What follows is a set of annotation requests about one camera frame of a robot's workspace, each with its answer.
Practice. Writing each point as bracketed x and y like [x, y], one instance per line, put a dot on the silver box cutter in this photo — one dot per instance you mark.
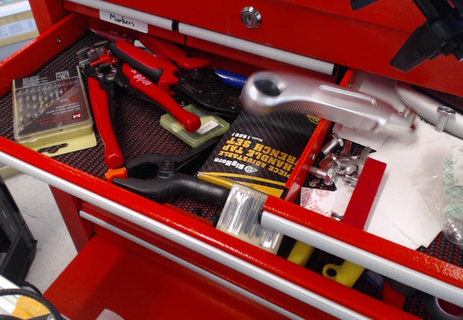
[267, 92]

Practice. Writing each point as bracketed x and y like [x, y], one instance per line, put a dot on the red right open drawer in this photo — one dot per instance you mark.
[410, 267]

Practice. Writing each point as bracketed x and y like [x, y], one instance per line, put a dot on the red open drawer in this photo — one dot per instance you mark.
[410, 267]
[80, 173]

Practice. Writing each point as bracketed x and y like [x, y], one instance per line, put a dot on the black yellow tap wrench box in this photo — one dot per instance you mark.
[262, 151]

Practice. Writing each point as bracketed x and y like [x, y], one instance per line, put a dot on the red left open drawer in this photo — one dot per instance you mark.
[80, 173]

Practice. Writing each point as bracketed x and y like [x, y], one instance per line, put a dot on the silver bolt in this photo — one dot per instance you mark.
[446, 117]

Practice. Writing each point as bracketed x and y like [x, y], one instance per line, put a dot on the silver cabinet lock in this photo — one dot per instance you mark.
[251, 17]

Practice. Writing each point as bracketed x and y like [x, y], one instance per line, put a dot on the clear plastic hardware bag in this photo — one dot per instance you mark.
[440, 186]

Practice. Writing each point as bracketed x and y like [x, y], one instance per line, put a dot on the silver keys and bolts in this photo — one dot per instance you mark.
[338, 159]

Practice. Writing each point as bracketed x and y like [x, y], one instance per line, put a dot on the blue dry erase marker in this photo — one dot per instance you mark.
[231, 78]

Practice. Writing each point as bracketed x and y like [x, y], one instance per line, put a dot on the white cabinet manual paper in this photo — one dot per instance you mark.
[399, 212]

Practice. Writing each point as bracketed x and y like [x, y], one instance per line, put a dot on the red magnetic strip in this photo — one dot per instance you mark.
[363, 196]

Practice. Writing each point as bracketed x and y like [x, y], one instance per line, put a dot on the white red-print desiccant packet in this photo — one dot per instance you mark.
[325, 202]

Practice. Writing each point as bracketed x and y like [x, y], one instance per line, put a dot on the small yellow-green plastic case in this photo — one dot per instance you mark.
[212, 127]

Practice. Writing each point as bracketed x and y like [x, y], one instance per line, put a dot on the red crimping tool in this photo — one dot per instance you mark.
[163, 70]

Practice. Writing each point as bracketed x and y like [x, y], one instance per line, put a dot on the red tool chest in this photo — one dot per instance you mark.
[328, 30]

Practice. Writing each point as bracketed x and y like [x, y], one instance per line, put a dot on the white markers label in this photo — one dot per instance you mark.
[123, 21]

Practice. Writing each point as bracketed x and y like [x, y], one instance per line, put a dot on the red marker pen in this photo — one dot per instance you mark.
[115, 36]

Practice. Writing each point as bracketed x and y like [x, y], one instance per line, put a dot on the clear blade pack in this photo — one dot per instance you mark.
[241, 215]

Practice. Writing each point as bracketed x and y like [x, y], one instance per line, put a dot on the black spring clamp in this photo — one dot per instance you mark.
[160, 177]

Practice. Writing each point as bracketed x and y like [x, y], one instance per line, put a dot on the drill bit set package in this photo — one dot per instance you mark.
[51, 113]

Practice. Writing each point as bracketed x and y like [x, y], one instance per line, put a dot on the black crate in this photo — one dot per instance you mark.
[18, 245]

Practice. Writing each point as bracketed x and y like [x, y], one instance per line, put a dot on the silver drawer handle bar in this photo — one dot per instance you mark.
[425, 101]

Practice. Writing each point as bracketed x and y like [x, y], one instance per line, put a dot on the yellow handled tool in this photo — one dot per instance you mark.
[346, 273]

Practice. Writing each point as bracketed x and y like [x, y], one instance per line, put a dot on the yellow tool handle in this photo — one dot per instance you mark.
[301, 253]

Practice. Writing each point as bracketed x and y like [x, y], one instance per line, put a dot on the red wire stripper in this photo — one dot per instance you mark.
[101, 70]

